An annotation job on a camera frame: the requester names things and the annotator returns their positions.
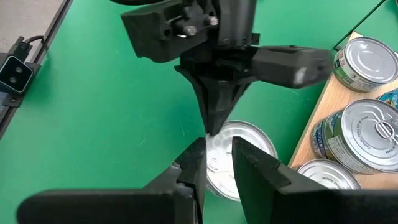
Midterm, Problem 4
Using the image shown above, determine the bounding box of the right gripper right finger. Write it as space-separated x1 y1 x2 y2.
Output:
231 136 398 224

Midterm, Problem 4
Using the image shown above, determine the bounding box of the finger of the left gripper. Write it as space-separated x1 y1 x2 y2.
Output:
175 66 219 136
214 80 250 136

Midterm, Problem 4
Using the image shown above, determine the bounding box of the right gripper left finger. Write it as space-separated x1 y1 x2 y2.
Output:
17 136 208 224

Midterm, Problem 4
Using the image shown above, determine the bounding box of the red label tuna can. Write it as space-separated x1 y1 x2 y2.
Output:
293 158 363 190
204 120 279 202

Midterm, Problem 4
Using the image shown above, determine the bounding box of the grey-green albacore tuna can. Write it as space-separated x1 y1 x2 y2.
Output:
310 98 398 175

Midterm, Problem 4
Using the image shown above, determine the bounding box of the blue label tuna can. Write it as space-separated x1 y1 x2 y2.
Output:
377 88 398 110

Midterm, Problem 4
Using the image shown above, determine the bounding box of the white green label can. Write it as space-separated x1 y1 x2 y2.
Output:
331 36 398 93

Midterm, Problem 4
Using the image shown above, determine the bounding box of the green table mat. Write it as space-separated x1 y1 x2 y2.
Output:
0 0 398 224

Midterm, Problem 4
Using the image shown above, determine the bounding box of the wooden shelf black metal frame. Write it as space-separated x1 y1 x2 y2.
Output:
287 0 398 191

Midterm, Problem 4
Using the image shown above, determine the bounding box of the black metal table frame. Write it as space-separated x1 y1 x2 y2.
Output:
0 0 75 139

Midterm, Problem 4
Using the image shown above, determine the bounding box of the black table-level camera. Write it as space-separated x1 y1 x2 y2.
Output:
0 55 34 95

